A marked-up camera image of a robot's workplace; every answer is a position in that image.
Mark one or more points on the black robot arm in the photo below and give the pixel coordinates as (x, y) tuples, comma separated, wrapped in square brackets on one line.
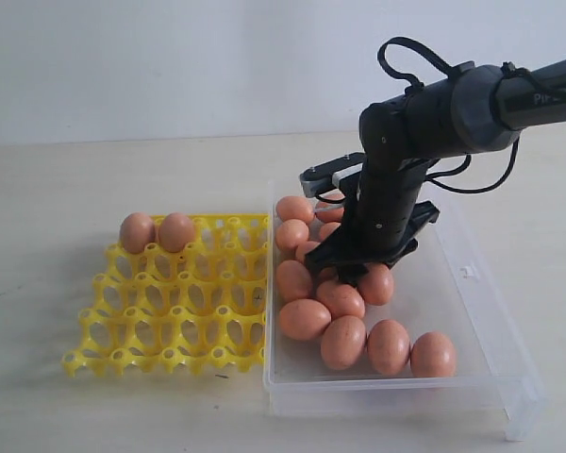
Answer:
[(475, 109)]

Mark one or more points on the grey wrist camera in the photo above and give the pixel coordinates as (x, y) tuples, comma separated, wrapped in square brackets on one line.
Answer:
[(327, 176)]

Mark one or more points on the brown egg second row middle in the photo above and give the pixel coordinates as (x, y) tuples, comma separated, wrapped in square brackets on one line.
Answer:
[(327, 229)]

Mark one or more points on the yellow plastic egg tray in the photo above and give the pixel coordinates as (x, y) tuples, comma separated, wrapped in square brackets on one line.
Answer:
[(202, 307)]

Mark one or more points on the brown egg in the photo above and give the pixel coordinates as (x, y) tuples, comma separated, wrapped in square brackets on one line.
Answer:
[(303, 248), (388, 347), (343, 342), (295, 207), (377, 286), (331, 208), (137, 230), (433, 355), (175, 232), (293, 281), (341, 299), (304, 319)]

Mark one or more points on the brown egg second row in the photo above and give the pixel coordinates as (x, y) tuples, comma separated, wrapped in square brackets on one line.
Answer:
[(290, 234), (327, 229)]

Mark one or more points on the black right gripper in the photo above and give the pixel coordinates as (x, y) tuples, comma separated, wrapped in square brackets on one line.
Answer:
[(380, 221)]

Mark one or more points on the brown egg second row left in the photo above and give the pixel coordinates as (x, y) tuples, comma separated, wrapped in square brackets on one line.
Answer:
[(290, 234)]

